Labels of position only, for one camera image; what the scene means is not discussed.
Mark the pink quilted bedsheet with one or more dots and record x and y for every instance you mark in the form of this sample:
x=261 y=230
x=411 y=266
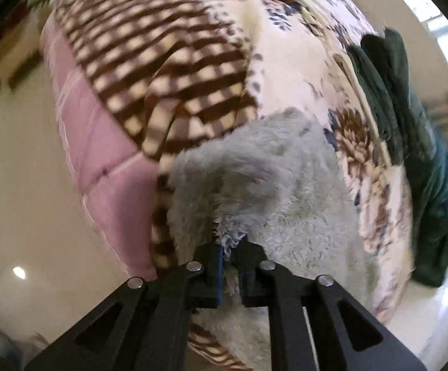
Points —
x=115 y=181

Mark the dark green plush blanket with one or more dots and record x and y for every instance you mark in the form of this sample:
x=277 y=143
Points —
x=382 y=69

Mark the grey fluffy pants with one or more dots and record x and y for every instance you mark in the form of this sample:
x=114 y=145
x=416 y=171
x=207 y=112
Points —
x=275 y=182

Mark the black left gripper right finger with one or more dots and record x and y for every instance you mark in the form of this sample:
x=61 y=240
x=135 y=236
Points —
x=316 y=324

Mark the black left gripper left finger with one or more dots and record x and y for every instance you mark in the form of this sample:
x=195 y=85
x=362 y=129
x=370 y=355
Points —
x=142 y=325

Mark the floral fleece bed blanket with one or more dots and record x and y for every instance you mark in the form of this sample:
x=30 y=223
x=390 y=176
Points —
x=177 y=73

